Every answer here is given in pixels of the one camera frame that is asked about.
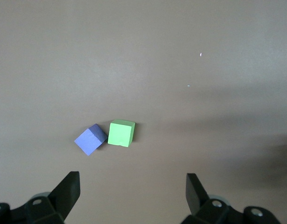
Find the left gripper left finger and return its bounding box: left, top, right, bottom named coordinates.
left=0, top=171, right=81, bottom=224

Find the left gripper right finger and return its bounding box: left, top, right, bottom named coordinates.
left=182, top=173, right=281, bottom=224

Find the purple foam cube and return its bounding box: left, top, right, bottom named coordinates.
left=74, top=123, right=109, bottom=156

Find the green foam cube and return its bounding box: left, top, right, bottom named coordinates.
left=107, top=119, right=136, bottom=148

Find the paper table cover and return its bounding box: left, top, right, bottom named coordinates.
left=0, top=0, right=287, bottom=224

